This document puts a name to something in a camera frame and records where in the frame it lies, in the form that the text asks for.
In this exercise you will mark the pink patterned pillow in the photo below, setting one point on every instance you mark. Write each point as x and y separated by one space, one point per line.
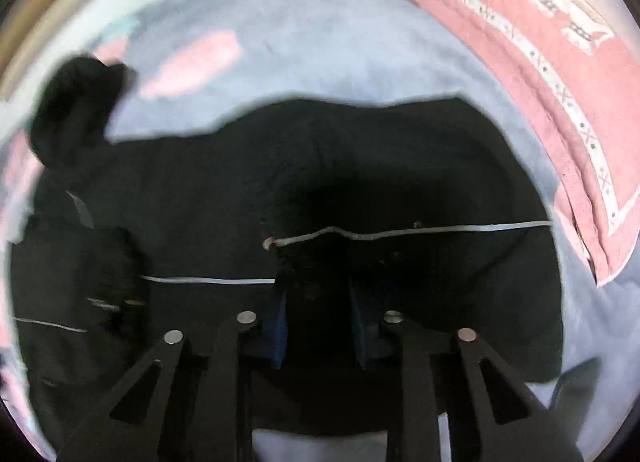
550 67

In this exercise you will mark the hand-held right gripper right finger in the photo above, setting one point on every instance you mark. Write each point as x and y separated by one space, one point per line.
360 332

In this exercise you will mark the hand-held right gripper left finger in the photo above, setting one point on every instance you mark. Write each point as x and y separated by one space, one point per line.
277 332

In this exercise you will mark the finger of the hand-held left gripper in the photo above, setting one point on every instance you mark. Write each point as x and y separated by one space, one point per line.
117 282

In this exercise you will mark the grey floral blanket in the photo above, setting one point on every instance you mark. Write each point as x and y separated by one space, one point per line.
300 42

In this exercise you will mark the black jacket with white piping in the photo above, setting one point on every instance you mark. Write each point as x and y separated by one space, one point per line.
200 192

